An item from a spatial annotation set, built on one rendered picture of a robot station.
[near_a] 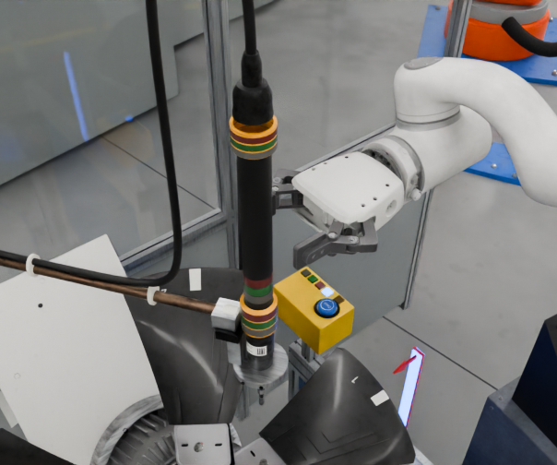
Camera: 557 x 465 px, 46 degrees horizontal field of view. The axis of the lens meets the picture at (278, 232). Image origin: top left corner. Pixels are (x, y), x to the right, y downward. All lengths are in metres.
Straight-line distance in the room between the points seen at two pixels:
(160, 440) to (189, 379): 0.15
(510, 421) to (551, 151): 0.86
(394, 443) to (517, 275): 2.06
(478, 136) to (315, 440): 0.54
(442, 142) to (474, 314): 2.15
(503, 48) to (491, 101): 3.90
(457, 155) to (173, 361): 0.51
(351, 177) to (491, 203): 2.76
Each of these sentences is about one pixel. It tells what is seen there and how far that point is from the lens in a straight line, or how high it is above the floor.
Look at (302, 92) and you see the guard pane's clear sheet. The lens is 1.73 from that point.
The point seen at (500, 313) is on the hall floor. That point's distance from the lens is 2.96.
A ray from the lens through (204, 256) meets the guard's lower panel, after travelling 1.79.
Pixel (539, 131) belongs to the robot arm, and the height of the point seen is 1.75.
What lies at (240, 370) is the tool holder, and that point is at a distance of 0.84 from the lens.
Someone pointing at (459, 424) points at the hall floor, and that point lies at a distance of 2.59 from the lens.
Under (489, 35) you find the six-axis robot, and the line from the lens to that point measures 4.60.
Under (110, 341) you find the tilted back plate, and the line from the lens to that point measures 1.19.
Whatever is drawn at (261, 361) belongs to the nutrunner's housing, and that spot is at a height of 1.48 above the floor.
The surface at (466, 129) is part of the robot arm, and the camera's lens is 0.84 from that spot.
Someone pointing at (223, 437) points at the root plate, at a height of 1.27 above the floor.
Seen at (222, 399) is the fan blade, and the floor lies 1.31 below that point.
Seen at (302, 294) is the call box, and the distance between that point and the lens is 1.44.
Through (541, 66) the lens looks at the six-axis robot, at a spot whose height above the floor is 0.03.
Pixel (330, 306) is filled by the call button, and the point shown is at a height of 1.08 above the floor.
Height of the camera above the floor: 2.14
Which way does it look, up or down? 43 degrees down
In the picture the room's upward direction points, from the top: straight up
